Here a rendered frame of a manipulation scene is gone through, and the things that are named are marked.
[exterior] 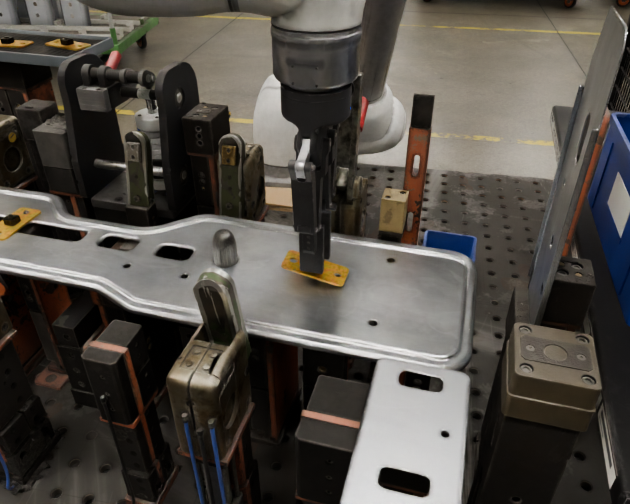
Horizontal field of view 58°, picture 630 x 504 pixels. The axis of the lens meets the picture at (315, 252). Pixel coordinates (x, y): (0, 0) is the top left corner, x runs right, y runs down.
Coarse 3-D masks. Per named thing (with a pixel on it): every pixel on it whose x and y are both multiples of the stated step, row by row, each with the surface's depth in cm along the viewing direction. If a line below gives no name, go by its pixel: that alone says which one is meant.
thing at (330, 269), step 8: (288, 256) 74; (296, 256) 74; (288, 264) 73; (296, 264) 73; (328, 264) 74; (336, 264) 74; (296, 272) 72; (304, 272) 72; (328, 272) 73; (336, 272) 73; (344, 272) 73; (320, 280) 72; (328, 280) 71; (336, 280) 72; (344, 280) 72
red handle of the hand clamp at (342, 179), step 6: (366, 102) 85; (366, 108) 85; (360, 120) 84; (360, 126) 84; (342, 168) 82; (342, 174) 81; (336, 180) 81; (342, 180) 81; (336, 186) 81; (342, 186) 80
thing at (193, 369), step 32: (192, 352) 56; (224, 352) 56; (192, 384) 53; (224, 384) 55; (192, 416) 56; (224, 416) 57; (192, 448) 58; (224, 448) 58; (224, 480) 63; (256, 480) 72
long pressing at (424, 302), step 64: (0, 192) 92; (0, 256) 77; (64, 256) 77; (128, 256) 77; (192, 256) 77; (256, 256) 77; (384, 256) 77; (448, 256) 77; (192, 320) 68; (256, 320) 67; (320, 320) 67; (384, 320) 67; (448, 320) 67
